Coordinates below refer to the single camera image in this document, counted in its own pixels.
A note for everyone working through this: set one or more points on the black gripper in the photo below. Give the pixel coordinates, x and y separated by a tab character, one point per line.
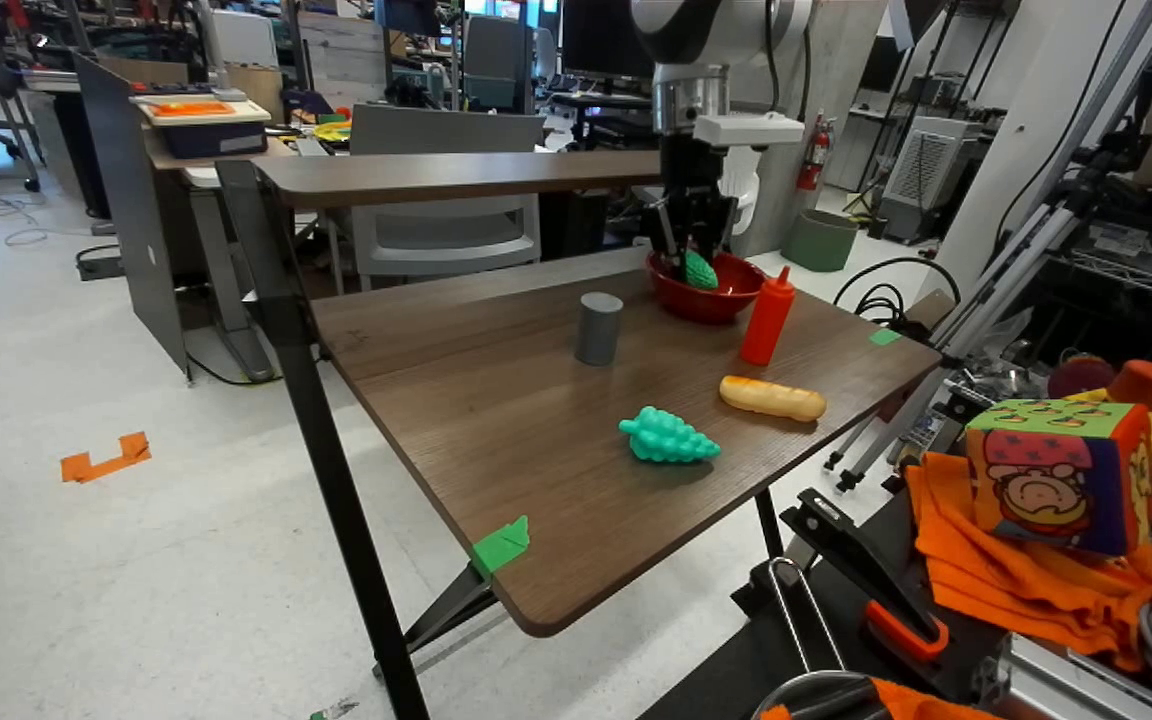
693	201

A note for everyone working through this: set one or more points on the green toy object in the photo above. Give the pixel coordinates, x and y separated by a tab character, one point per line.
697	272

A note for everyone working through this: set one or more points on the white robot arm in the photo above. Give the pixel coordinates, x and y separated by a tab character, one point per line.
715	89

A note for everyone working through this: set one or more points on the orange red bowl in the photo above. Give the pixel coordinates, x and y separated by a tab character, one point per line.
734	289

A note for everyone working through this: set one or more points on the grey cylinder block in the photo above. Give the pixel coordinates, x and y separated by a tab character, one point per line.
598	327

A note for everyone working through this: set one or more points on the red ketchup bottle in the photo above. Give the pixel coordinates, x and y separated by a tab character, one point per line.
772	303

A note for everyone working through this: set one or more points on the yellow toy bread roll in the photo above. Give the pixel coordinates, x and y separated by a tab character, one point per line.
772	398

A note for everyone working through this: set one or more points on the teal toy grape bunch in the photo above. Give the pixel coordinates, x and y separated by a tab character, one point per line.
664	438

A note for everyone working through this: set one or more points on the green tape marker far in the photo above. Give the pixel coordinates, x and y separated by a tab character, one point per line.
882	339

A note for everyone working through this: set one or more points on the green tape marker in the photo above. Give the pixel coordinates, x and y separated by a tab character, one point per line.
501	546
882	339

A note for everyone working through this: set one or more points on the tripod legs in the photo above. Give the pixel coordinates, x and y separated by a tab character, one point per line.
968	322

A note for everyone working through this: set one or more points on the black orange clamp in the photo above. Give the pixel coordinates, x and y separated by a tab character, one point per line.
892	612

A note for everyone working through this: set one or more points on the colourful soft toy cube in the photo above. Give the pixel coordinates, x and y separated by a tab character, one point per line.
1073	473

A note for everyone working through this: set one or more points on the orange cloth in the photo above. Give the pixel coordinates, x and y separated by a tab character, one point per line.
1016	587

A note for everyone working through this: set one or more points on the orange floor tape marker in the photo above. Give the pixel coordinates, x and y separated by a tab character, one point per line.
80	466

